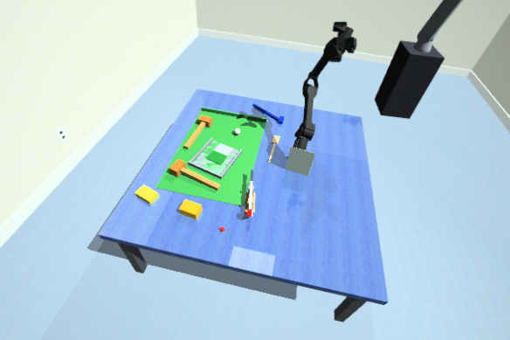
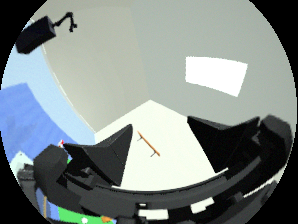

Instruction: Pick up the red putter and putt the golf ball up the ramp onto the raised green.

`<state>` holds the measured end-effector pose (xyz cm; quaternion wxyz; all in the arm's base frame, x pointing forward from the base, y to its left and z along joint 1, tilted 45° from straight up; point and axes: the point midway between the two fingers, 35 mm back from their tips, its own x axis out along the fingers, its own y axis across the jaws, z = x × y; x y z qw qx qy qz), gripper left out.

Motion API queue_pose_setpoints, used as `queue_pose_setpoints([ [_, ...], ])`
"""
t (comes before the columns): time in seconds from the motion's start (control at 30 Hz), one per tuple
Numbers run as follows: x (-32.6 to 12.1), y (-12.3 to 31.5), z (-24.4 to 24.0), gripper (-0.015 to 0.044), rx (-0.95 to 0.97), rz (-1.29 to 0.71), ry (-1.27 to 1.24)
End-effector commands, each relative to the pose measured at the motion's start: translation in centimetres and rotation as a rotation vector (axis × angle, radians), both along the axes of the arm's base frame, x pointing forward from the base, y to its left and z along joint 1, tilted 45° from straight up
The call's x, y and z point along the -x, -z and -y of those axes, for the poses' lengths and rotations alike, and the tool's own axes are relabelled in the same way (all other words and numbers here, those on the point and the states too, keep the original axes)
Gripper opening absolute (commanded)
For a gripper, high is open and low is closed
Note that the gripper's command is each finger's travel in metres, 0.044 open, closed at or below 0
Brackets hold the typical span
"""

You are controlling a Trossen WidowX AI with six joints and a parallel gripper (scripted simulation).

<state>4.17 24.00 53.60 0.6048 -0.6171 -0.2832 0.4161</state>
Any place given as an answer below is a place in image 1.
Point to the blue golf putter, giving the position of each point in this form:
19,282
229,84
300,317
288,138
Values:
280,119

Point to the green flat mat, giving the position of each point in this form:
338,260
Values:
235,182

